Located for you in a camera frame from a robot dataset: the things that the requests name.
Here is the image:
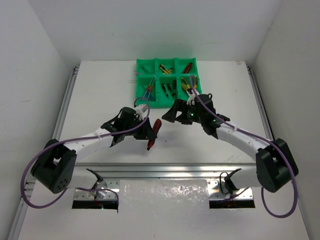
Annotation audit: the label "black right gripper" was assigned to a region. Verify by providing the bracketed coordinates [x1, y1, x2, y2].
[162, 98, 205, 125]

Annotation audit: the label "black green precision screwdriver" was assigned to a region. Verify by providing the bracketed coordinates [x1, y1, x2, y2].
[166, 83, 175, 98]

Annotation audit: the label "yellow handled pliers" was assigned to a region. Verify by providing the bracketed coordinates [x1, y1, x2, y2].
[180, 77, 193, 97]

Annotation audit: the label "yellow needle nose pliers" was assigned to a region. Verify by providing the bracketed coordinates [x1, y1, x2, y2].
[193, 75, 198, 89]

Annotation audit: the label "small yellow box cutter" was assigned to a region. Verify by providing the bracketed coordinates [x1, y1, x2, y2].
[162, 68, 172, 75]

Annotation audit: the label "blue screwdriver thin shaft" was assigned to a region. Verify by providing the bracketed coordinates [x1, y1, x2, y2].
[143, 85, 156, 102]

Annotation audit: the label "black red utility knife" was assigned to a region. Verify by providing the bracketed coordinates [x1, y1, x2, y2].
[182, 62, 193, 74]

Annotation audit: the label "large yellow box cutter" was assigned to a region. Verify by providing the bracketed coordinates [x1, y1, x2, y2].
[159, 64, 171, 74]

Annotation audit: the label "long silver wrench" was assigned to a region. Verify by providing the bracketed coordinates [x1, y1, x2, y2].
[133, 70, 146, 75]

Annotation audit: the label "small silver wrench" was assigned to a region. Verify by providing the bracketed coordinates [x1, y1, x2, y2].
[140, 65, 151, 74]

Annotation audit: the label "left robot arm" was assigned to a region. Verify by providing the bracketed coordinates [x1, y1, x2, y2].
[30, 104, 157, 194]

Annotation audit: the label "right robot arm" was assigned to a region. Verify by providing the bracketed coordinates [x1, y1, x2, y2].
[162, 94, 299, 194]

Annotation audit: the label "green six-compartment bin tray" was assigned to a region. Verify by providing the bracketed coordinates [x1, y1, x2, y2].
[135, 57, 202, 109]

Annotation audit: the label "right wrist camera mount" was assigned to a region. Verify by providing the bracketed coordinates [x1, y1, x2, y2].
[187, 88, 199, 106]

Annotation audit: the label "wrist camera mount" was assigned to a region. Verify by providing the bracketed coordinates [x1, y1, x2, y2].
[134, 104, 149, 118]
[187, 88, 199, 106]

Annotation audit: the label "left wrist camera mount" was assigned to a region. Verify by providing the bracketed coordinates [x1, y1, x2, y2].
[134, 104, 149, 118]

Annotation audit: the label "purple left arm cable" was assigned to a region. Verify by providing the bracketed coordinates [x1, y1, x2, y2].
[20, 97, 151, 209]

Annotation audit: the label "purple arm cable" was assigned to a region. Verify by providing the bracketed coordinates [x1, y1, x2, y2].
[188, 74, 300, 219]
[20, 97, 151, 209]

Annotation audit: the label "aluminium rail frame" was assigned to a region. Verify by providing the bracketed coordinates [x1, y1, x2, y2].
[7, 63, 300, 240]

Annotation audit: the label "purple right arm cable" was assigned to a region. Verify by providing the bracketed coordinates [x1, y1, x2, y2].
[188, 74, 300, 219]

